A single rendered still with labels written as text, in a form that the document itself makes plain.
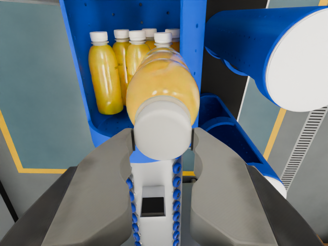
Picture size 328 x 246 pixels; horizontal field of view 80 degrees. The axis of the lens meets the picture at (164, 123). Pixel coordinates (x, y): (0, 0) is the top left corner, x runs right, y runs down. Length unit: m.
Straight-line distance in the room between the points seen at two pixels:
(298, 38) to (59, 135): 1.89
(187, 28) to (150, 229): 1.01
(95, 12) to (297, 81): 0.57
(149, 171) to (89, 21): 0.59
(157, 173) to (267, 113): 1.36
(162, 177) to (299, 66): 0.63
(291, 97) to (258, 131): 1.40
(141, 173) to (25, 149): 1.61
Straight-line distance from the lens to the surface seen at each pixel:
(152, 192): 0.91
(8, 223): 2.95
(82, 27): 0.54
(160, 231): 1.20
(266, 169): 0.89
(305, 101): 0.72
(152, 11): 0.61
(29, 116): 2.08
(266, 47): 0.65
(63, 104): 1.89
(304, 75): 0.68
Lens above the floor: 1.57
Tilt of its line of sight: 61 degrees down
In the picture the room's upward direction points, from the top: 177 degrees clockwise
